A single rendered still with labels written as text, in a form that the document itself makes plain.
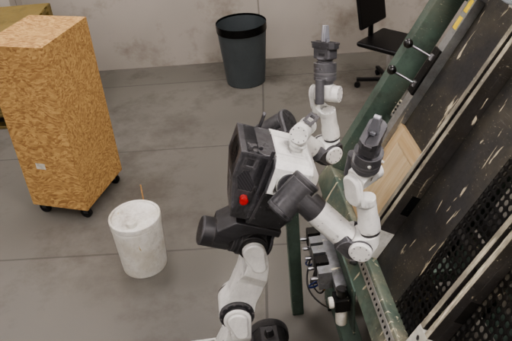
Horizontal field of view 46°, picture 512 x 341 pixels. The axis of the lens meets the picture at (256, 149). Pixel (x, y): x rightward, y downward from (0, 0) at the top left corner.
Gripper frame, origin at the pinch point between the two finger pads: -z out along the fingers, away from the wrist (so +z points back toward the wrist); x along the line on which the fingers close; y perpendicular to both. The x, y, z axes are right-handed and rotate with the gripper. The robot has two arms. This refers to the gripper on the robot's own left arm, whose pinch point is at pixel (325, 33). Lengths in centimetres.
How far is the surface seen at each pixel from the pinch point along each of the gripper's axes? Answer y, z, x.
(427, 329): 27, 81, 72
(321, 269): 10, 92, 9
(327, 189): -20, 73, -18
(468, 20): -37, -4, 37
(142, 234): 23, 117, -120
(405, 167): -14, 49, 30
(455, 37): -34.3, 2.2, 33.5
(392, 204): 1, 59, 36
